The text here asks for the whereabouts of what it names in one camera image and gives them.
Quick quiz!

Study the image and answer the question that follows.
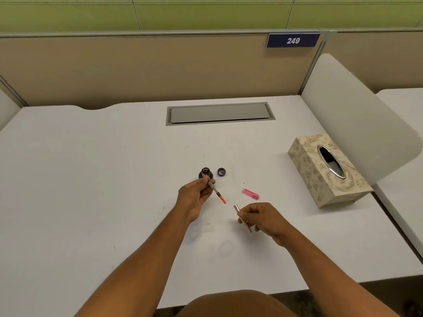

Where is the person's left hand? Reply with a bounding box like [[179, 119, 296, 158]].
[[175, 175, 216, 224]]

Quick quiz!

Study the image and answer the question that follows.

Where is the pen ink converter red tip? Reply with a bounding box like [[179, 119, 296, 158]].
[[206, 177, 227, 205]]

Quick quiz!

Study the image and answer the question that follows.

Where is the blue number sign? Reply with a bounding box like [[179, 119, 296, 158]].
[[266, 32, 321, 48]]

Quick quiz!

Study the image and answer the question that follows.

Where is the grey desk cable cover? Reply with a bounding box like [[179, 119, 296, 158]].
[[165, 102, 276, 126]]

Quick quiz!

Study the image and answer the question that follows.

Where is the white neighbouring desk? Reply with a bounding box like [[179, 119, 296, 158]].
[[372, 88, 423, 258]]

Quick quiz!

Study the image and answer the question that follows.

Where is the person's right forearm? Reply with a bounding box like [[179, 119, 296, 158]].
[[277, 225, 401, 317]]

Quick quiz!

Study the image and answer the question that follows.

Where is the person's right hand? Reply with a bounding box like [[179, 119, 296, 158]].
[[237, 203, 295, 248]]

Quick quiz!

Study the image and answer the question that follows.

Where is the white curved side divider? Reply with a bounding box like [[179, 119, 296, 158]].
[[300, 53, 423, 186], [0, 89, 22, 131]]

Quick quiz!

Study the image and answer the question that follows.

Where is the floral beige tissue box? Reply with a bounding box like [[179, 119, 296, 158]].
[[288, 134, 374, 209]]

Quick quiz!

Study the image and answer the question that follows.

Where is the pink pen barrel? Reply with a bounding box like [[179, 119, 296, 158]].
[[233, 204, 252, 234]]

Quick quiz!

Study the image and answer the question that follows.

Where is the person's left forearm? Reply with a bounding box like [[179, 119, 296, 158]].
[[75, 204, 193, 317]]

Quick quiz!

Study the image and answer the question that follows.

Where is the beige desk partition panel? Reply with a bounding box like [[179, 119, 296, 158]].
[[0, 28, 423, 110]]

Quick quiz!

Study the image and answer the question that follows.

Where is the person's brown trouser leg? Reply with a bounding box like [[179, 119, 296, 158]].
[[175, 290, 298, 317]]

